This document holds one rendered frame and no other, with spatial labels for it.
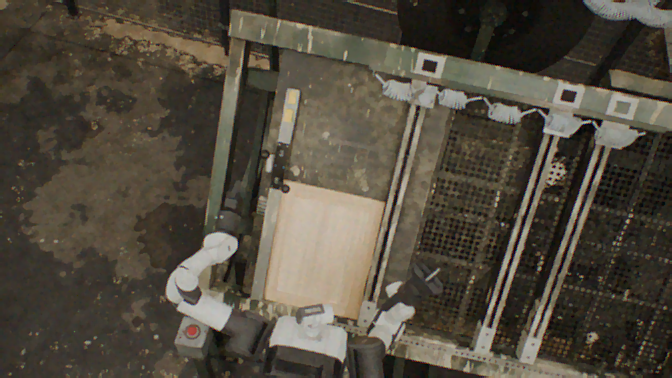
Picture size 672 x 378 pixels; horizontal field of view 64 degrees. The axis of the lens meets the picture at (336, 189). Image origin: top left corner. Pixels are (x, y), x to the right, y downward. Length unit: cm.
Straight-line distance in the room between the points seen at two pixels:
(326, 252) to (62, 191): 224
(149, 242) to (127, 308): 45
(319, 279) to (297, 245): 18
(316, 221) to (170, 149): 202
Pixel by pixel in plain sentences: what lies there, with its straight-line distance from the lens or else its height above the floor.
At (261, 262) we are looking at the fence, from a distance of 238.
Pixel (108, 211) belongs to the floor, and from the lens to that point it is 388.
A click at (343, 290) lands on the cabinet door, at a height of 99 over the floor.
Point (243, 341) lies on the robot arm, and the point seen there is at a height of 135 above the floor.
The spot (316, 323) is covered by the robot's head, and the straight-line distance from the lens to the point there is 189.
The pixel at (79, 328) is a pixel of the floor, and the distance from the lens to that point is 356.
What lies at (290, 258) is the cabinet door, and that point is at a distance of 237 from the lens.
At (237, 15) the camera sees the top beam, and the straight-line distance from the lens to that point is 213.
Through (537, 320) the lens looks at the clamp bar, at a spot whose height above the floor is 109.
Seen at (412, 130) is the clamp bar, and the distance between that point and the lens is 216.
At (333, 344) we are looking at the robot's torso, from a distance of 193.
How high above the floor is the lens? 318
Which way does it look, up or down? 55 degrees down
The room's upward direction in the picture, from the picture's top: 11 degrees clockwise
